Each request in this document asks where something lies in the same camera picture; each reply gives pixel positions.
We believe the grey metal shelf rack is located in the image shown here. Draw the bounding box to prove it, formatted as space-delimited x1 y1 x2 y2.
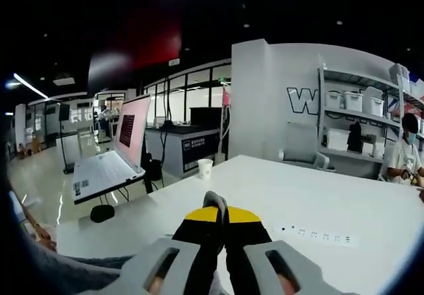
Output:
316 62 424 180

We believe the grey towel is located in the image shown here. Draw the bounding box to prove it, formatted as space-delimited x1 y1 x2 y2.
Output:
31 190 233 295

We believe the black backpack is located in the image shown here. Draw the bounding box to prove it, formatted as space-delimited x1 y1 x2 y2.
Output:
141 152 164 182

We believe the white power strip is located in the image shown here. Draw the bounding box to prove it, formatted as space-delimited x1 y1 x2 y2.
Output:
272 222 360 249

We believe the row of white storage bins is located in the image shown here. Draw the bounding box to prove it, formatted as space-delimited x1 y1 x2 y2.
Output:
324 63 424 119

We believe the white paper cup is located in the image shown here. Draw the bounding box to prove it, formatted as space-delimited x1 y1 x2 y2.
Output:
197 158 214 180

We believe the short ceiling light strip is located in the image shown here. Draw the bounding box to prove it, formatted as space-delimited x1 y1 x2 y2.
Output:
13 72 49 99

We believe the black monitor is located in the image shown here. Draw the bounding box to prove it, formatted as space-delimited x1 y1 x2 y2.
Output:
189 107 223 132

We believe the grey office chair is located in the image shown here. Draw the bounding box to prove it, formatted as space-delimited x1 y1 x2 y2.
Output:
277 121 336 172

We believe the ceiling air conditioner unit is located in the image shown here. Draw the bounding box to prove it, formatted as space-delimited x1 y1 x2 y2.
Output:
52 77 76 88

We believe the black speaker stand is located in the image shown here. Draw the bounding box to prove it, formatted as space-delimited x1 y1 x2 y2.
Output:
58 102 76 176

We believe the black bag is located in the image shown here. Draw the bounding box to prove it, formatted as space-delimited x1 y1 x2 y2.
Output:
347 121 364 152

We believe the black counter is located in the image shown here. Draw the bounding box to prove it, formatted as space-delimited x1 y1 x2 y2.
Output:
144 127 222 180

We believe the black laptop stand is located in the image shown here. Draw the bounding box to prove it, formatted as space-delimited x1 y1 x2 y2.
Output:
89 175 156 224

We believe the white laptop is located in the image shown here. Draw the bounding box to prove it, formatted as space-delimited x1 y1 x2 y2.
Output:
72 93 153 206

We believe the pink flag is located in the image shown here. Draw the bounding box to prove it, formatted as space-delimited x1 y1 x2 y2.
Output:
221 88 233 109

